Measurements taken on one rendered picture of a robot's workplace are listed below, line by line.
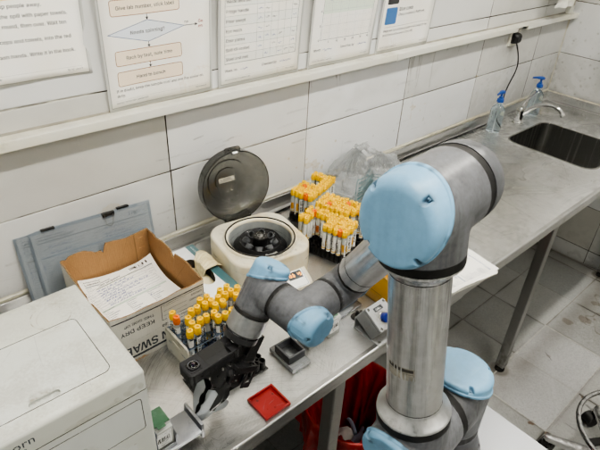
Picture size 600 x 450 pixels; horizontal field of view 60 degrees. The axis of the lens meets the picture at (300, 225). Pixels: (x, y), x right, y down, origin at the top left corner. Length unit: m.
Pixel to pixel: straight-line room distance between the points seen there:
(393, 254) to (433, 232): 0.06
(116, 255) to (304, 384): 0.61
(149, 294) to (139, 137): 0.41
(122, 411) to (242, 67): 0.99
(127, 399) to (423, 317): 0.49
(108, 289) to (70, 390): 0.58
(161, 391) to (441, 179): 0.84
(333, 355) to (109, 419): 0.58
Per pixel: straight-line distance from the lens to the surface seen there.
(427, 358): 0.76
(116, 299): 1.40
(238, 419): 1.19
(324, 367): 1.28
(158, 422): 1.07
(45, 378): 0.92
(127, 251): 1.49
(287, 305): 0.95
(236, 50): 1.52
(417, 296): 0.69
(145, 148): 1.46
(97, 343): 0.95
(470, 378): 0.96
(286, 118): 1.72
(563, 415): 2.60
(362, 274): 0.94
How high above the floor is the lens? 1.83
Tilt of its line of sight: 33 degrees down
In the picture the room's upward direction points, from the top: 3 degrees clockwise
